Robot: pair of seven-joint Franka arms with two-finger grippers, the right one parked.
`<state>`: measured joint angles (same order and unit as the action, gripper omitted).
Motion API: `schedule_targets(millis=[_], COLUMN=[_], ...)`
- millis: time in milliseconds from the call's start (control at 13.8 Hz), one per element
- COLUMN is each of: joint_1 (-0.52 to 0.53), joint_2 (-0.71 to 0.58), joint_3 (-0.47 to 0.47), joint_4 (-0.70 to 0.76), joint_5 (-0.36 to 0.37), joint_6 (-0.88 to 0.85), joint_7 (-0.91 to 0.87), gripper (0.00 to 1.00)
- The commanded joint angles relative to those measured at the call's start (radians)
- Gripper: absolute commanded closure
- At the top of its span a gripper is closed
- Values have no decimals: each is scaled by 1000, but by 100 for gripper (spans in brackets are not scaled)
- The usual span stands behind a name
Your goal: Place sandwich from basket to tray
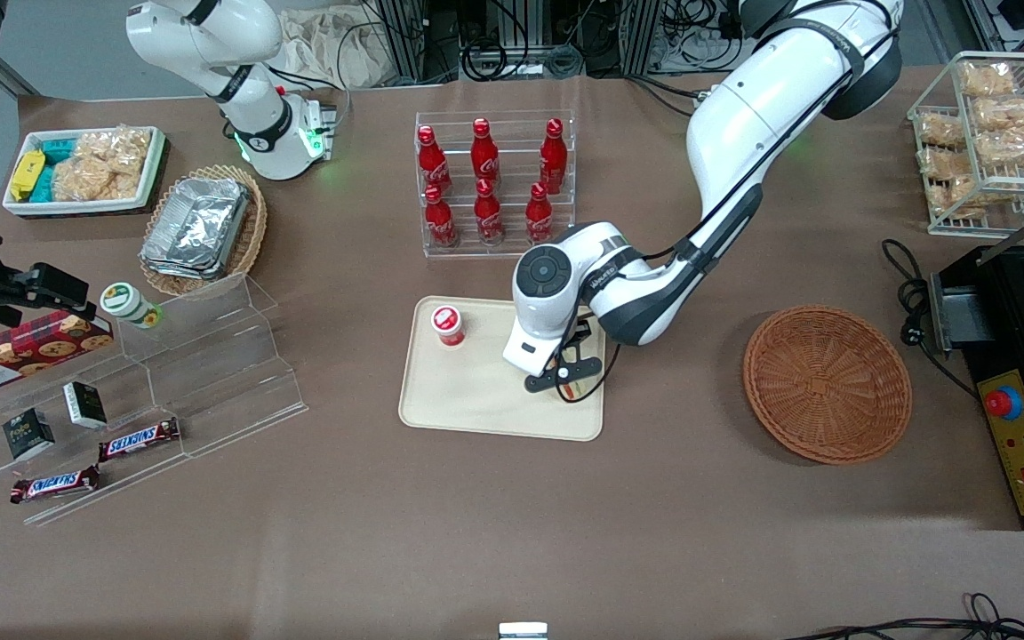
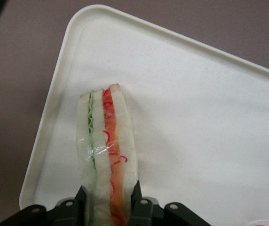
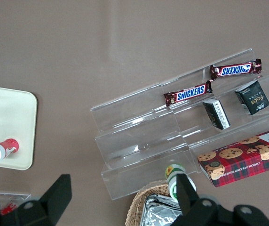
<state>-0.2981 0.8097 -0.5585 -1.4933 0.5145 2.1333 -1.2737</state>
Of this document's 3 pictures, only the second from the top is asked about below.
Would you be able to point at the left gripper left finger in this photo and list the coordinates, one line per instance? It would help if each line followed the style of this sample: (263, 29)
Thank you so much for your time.
(82, 212)

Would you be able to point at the cream plastic tray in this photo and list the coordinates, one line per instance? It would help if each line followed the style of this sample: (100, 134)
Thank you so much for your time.
(195, 117)

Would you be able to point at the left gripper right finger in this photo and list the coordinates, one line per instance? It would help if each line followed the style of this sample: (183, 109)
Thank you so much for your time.
(144, 212)

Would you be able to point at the triangle sandwich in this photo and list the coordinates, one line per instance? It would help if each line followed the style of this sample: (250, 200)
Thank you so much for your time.
(99, 141)

